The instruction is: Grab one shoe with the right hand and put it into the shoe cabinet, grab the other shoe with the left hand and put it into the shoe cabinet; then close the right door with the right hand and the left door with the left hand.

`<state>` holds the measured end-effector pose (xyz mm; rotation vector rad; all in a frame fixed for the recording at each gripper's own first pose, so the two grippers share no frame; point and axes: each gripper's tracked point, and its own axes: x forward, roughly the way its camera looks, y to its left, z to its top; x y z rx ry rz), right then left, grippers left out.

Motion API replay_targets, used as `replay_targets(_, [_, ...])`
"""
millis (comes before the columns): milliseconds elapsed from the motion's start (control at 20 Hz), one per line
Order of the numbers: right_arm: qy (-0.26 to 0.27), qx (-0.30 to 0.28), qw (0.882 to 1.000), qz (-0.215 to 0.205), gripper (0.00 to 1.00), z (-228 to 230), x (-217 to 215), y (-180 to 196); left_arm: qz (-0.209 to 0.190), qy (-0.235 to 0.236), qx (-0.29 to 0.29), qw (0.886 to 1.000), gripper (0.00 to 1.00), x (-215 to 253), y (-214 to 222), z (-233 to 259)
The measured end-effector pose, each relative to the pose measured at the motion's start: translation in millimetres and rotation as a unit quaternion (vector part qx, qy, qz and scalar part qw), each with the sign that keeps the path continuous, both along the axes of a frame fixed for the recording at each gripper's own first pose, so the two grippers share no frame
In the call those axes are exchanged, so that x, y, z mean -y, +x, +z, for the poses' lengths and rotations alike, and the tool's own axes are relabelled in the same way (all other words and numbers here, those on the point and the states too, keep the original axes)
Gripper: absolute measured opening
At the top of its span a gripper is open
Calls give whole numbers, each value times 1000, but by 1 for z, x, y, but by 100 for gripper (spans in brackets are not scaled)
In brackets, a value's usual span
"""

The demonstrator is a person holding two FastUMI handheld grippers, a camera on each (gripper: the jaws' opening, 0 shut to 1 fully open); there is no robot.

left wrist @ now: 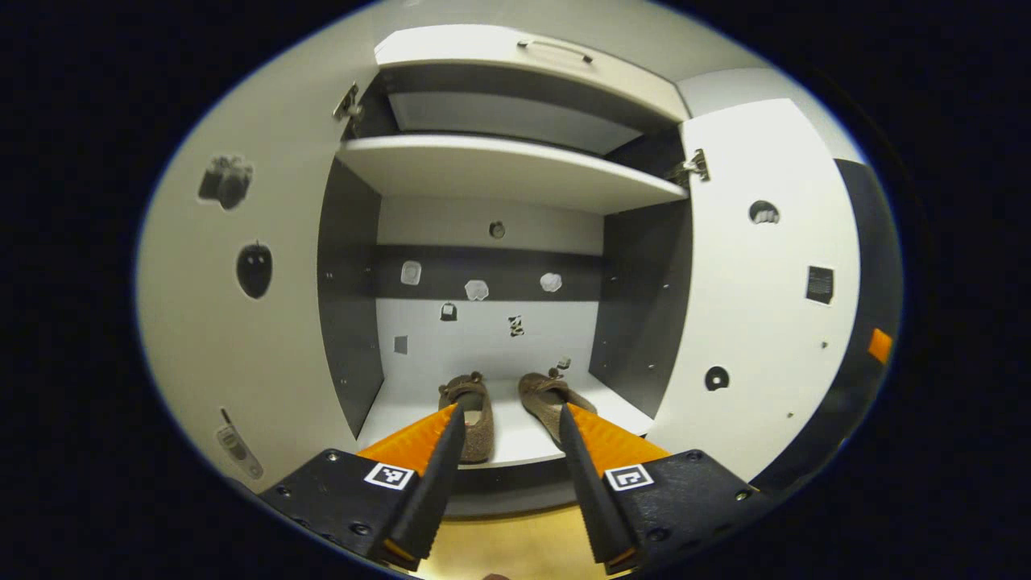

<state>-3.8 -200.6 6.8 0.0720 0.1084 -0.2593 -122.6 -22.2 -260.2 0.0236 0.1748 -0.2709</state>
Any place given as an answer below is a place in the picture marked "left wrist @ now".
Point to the white cabinet shelf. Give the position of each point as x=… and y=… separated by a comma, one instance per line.
x=499, y=169

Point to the white cabinet door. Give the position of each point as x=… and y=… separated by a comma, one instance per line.
x=266, y=362
x=749, y=322

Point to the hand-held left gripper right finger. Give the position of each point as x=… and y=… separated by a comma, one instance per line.
x=588, y=491

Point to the metal door hinge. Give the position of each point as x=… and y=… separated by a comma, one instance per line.
x=691, y=167
x=349, y=103

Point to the brown felt shoe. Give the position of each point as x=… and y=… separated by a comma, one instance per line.
x=548, y=403
x=481, y=427

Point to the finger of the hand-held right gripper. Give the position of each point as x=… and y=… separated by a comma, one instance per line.
x=879, y=345

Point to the white and grey shoe cabinet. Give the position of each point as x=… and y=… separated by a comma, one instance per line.
x=483, y=346

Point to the white cabinet drawer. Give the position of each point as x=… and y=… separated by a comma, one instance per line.
x=483, y=52

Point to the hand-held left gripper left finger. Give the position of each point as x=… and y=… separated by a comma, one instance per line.
x=431, y=483

